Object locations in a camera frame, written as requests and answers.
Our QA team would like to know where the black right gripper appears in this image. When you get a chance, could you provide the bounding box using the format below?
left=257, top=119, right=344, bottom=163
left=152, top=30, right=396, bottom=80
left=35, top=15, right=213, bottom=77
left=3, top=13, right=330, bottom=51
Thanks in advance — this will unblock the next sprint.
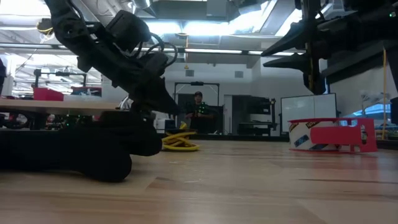
left=261, top=0, right=331, bottom=96

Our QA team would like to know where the black rounded bulky object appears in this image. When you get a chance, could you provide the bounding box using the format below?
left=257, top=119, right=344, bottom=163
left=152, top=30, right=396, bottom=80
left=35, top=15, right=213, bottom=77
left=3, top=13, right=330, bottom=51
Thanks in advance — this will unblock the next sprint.
left=0, top=110, right=163, bottom=184

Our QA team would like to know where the clear curved plastic piece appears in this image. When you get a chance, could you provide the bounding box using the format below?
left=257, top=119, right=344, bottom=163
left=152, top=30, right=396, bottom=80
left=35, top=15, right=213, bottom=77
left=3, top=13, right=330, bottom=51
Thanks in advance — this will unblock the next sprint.
left=119, top=95, right=133, bottom=111

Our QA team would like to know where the yellow cord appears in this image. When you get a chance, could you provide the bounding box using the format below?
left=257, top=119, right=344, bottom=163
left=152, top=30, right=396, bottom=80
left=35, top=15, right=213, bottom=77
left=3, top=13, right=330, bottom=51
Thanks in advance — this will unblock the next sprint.
left=161, top=121, right=200, bottom=152

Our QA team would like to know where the ceiling cord reel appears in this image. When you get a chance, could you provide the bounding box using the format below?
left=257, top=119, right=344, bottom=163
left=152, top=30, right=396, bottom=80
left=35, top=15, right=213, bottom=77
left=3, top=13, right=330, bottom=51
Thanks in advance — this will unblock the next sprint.
left=36, top=17, right=54, bottom=35

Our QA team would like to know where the wooden bench top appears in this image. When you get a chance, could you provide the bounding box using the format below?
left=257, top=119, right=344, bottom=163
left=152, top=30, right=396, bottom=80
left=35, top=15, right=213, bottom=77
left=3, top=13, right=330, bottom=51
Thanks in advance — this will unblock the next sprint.
left=0, top=98, right=121, bottom=116

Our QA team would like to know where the yellow hanging cable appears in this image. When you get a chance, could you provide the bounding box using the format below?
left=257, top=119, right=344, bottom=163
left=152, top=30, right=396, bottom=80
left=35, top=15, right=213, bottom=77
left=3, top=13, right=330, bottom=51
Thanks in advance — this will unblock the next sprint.
left=381, top=48, right=388, bottom=141

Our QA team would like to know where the red tape dispenser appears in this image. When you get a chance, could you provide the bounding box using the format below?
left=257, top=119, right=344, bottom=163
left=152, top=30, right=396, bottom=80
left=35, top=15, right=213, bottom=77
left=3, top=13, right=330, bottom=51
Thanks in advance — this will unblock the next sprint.
left=287, top=117, right=379, bottom=154

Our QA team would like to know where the whiteboard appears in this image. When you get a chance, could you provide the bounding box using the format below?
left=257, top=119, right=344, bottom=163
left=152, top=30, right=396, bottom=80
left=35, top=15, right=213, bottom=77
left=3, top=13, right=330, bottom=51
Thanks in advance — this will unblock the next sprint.
left=280, top=92, right=338, bottom=133

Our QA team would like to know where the black cabinet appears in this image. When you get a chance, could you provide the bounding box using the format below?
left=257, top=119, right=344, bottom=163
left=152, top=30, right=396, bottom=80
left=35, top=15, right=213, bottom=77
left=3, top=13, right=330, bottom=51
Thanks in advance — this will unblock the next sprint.
left=231, top=95, right=277, bottom=136

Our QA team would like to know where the left arm wrist camera box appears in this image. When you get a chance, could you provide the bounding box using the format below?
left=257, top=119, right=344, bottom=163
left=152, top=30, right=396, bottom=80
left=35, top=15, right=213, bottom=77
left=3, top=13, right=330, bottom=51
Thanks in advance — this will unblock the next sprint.
left=105, top=9, right=152, bottom=52

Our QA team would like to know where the white plastic container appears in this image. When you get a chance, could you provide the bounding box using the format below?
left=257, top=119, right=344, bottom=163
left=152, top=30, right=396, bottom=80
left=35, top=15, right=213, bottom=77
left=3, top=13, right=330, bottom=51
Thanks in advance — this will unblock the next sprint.
left=101, top=76, right=131, bottom=103

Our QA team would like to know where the person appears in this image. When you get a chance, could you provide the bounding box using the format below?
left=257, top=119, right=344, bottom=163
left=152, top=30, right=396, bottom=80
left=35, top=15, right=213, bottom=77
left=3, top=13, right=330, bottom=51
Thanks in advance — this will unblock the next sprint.
left=185, top=91, right=215, bottom=133

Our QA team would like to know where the black pipe frame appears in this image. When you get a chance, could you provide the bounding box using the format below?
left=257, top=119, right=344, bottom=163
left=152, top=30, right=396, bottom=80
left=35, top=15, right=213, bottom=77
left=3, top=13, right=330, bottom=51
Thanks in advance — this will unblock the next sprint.
left=32, top=68, right=88, bottom=88

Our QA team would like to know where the bright red bin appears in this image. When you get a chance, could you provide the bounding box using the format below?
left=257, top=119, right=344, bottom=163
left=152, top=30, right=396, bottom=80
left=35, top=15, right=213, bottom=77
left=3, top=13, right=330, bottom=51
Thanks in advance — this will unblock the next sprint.
left=33, top=87, right=65, bottom=101

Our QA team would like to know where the white lamp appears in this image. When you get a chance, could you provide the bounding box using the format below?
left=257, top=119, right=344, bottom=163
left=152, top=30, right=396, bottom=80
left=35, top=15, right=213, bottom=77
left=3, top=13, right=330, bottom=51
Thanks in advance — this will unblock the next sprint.
left=359, top=90, right=391, bottom=118

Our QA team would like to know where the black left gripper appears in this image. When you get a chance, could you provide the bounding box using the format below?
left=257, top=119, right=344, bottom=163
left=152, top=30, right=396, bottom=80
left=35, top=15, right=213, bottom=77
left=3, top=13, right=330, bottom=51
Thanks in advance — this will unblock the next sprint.
left=76, top=23, right=181, bottom=116

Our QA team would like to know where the black rig beam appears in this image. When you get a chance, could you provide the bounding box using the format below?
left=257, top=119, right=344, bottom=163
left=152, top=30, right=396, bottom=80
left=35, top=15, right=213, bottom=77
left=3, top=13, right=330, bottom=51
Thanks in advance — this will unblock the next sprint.
left=322, top=40, right=398, bottom=85

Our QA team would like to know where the printed packing tape roll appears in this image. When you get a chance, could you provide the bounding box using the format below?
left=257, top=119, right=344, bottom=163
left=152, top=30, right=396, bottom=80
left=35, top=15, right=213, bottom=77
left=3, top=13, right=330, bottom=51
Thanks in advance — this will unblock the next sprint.
left=288, top=119, right=340, bottom=152

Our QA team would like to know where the white storage box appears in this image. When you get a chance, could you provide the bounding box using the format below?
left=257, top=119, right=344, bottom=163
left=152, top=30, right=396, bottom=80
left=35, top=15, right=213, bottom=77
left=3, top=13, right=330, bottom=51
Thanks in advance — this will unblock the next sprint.
left=155, top=118, right=177, bottom=134

